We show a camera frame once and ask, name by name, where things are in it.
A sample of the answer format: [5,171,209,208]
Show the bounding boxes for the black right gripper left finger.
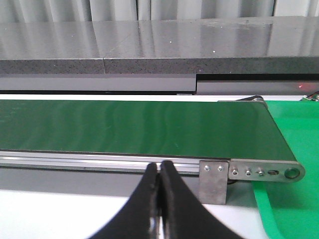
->
[91,163,159,239]

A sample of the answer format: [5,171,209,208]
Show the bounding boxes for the bright green mat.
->
[251,99,319,239]

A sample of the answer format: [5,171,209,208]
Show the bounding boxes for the grey cabinet front panel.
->
[0,73,319,96]

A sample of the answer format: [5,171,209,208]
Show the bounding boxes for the steel conveyor end plate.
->
[228,159,306,183]

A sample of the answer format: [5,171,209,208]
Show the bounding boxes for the steel conveyor support bracket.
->
[199,159,229,205]

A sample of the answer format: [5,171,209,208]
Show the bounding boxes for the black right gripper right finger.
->
[159,160,241,239]

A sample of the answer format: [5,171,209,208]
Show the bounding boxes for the grey stone counter slab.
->
[0,16,319,74]

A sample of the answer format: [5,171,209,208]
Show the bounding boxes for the white pleated curtain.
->
[0,0,319,23]

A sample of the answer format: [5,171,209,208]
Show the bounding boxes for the aluminium conveyor side rail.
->
[0,151,200,175]

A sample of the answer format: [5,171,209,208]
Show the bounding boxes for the green conveyor belt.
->
[0,100,295,160]

